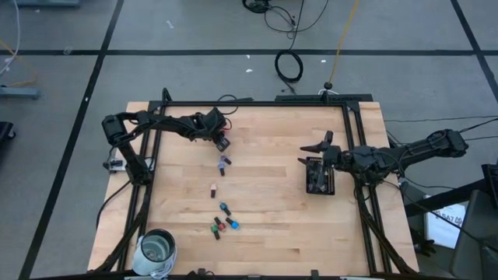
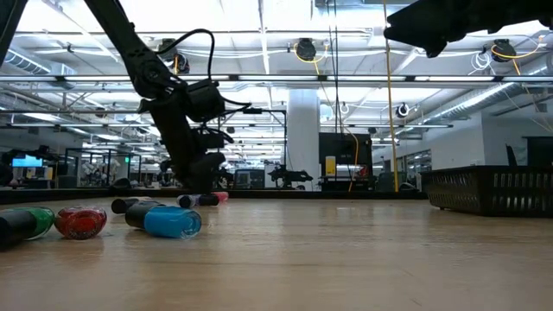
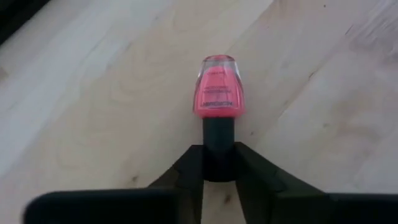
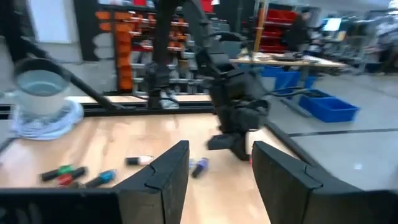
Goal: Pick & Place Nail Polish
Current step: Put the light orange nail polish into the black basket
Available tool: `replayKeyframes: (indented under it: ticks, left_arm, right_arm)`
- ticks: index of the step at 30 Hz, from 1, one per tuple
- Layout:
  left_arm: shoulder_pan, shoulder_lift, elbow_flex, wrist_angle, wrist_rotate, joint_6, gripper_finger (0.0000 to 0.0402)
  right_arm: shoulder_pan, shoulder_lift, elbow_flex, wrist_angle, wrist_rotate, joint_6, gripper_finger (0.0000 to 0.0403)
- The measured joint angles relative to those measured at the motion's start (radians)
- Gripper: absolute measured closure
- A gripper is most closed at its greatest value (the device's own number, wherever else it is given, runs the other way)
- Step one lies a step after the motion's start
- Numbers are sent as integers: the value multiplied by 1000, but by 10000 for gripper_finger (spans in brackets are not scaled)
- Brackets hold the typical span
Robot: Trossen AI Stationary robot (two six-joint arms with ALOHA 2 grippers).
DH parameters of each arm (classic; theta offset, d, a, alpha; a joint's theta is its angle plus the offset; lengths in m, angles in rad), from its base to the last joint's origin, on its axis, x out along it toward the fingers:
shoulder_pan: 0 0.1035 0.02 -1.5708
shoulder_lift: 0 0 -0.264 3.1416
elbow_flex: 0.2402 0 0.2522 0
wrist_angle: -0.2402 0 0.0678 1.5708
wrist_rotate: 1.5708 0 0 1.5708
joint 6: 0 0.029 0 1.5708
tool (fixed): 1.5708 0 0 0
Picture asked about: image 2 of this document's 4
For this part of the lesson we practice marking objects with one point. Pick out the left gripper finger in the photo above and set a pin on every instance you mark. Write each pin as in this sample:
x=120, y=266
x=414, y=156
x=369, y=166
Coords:
x=205, y=173
x=186, y=179

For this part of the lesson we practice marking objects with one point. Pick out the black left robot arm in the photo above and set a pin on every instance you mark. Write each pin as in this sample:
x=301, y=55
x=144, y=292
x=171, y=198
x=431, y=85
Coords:
x=129, y=47

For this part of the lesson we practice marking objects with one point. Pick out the dark nail polish bottle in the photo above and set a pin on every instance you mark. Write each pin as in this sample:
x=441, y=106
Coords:
x=123, y=205

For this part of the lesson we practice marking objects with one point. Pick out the white building column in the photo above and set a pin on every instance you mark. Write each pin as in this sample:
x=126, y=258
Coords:
x=303, y=138

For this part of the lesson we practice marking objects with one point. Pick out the black plastic slotted basket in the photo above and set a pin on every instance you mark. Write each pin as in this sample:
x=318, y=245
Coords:
x=488, y=194

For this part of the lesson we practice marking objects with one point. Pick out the dark wall panel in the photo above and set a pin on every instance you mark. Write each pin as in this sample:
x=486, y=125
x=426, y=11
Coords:
x=539, y=151

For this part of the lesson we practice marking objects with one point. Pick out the black cabinet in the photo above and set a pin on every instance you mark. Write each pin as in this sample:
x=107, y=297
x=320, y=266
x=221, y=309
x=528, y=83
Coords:
x=345, y=151

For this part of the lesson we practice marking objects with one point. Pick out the black background robot arm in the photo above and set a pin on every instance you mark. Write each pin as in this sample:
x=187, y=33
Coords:
x=289, y=176

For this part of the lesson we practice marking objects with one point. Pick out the bright blue nail polish bottle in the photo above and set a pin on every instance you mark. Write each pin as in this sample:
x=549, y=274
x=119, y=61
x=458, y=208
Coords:
x=173, y=222

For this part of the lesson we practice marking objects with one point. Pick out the light blue nail polish bottle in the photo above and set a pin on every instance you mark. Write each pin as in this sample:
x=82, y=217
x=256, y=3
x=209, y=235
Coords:
x=186, y=201

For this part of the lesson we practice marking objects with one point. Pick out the silver ventilation duct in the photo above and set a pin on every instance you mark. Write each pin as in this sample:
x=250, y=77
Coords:
x=21, y=60

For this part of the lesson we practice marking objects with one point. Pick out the long ceiling light strip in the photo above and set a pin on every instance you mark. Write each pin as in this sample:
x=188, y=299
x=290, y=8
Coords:
x=281, y=78

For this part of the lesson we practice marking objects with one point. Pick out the green nail polish bottle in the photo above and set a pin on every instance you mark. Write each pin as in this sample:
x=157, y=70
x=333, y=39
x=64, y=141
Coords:
x=21, y=224

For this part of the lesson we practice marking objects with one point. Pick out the red nail polish bottle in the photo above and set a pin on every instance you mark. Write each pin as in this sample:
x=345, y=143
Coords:
x=80, y=222

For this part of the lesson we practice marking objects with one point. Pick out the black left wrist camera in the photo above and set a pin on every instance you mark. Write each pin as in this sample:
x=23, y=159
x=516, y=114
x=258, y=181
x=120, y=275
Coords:
x=205, y=101

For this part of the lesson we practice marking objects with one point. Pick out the black aluminium table frame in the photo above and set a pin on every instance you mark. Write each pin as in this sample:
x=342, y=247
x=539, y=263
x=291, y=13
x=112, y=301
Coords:
x=302, y=194

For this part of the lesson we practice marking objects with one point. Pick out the yellow sign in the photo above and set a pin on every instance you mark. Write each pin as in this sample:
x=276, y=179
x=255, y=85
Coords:
x=330, y=166

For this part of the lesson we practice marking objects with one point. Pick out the black office chair back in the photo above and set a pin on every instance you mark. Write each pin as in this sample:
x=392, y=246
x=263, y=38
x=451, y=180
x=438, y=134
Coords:
x=512, y=156

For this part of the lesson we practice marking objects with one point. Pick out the blue computer monitor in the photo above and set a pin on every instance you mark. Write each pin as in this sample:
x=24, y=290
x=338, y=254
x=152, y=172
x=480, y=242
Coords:
x=27, y=162

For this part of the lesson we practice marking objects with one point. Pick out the black background station frame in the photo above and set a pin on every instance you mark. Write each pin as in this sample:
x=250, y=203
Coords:
x=285, y=147

